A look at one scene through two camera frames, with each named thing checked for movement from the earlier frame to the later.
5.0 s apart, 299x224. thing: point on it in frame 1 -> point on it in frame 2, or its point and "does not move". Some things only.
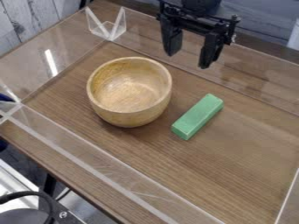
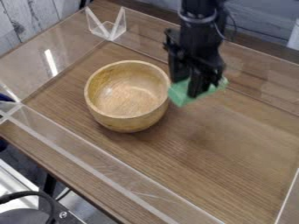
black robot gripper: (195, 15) -> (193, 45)
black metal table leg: (49, 185) does not move
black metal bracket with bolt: (60, 214) does not move
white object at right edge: (293, 42) does not move
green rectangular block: (189, 122) -> (179, 91)
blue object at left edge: (5, 98) does not move
